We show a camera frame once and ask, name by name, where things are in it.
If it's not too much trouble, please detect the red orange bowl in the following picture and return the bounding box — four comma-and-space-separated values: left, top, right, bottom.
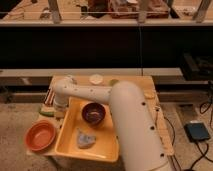
25, 120, 56, 152

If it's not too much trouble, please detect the dark purple bowl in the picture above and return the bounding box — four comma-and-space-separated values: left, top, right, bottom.
82, 103, 106, 126

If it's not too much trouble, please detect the white round container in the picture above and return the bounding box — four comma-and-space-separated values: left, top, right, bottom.
89, 74, 103, 85

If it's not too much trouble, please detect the yellow plastic tub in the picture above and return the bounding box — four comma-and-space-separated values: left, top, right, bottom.
55, 98, 119, 162

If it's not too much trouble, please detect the light green cup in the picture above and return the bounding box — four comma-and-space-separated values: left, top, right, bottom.
109, 79, 119, 86

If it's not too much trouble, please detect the green pepper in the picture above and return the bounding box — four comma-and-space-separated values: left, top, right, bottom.
39, 109, 54, 117

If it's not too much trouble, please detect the black power box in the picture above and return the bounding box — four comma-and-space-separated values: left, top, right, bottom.
184, 123, 211, 142

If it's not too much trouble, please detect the black cable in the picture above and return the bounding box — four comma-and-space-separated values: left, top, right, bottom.
164, 99, 213, 171

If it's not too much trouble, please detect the yellow banana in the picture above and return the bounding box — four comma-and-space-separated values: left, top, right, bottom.
144, 93, 155, 99

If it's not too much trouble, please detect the blue grey crumpled cloth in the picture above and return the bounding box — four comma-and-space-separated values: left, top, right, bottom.
77, 130, 96, 149

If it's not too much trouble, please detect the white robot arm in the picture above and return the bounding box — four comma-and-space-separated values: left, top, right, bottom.
53, 76, 172, 171

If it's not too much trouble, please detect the brown striped block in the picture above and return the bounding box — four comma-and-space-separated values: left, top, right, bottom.
44, 89, 54, 106

